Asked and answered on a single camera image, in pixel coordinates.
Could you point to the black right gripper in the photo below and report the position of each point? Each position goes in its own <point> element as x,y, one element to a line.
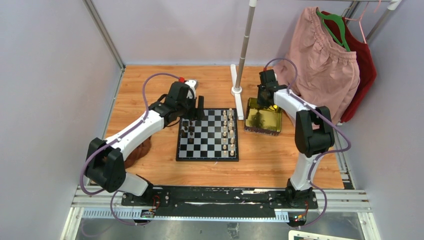
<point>260,102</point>

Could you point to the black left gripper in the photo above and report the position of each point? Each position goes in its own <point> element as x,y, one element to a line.
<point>196,113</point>

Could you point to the black white chess board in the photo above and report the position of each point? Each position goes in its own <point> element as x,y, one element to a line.
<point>210,134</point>

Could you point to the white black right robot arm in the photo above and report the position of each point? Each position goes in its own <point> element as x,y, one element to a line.
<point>313,132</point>

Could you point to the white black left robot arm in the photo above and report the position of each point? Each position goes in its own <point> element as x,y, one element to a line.
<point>105,163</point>

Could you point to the white clothes rack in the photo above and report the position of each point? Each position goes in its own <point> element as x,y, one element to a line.
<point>237,70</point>

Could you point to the gold tin box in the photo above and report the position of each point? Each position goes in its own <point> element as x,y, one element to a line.
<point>267,121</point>

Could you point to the pink garment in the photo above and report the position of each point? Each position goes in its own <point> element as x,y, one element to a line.
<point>317,69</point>

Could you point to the brown cloth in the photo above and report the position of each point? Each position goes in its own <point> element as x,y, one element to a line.
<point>138,153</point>

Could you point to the red garment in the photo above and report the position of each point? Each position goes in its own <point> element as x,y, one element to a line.
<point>361,66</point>

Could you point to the pink clothes hanger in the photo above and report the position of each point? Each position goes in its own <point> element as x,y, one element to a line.
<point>362,18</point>

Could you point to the white tablet corner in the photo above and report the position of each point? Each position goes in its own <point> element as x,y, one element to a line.
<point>301,235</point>

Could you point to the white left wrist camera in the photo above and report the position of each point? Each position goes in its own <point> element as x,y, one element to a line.
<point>192,84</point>

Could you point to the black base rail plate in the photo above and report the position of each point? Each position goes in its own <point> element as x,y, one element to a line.
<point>219,202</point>

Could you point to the aluminium frame post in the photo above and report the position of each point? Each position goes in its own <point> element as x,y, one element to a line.
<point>97,19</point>

